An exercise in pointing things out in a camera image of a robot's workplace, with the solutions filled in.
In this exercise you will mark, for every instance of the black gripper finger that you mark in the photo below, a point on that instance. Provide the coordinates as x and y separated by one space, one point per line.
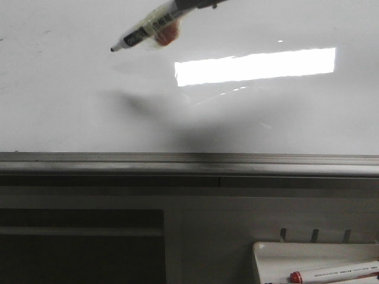
199 4

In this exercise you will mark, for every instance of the black whiteboard marker with magnet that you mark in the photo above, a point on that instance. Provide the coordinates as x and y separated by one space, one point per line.
151 25

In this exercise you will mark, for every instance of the white whiteboard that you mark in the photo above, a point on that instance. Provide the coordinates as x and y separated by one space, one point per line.
280 77

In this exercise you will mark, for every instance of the red capped whiteboard marker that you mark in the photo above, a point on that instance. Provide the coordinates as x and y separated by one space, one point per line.
335 273

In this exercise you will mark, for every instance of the white marker tray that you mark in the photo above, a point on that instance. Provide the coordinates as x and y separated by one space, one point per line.
273 262

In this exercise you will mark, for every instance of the aluminium whiteboard frame rail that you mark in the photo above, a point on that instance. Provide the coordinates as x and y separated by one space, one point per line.
44 169

